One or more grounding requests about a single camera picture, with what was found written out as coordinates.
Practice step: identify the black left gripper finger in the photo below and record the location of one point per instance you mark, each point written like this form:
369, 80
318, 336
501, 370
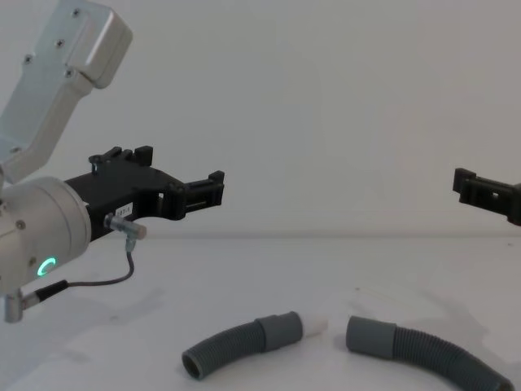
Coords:
199, 193
122, 154

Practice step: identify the white table cloth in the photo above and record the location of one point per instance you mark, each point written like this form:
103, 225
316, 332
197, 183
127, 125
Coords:
260, 277

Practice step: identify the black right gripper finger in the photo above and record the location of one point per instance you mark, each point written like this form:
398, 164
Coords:
484, 195

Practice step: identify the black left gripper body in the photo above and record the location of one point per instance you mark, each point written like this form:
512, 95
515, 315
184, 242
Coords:
118, 191

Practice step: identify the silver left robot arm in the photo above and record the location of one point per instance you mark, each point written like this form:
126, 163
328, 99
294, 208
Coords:
40, 216

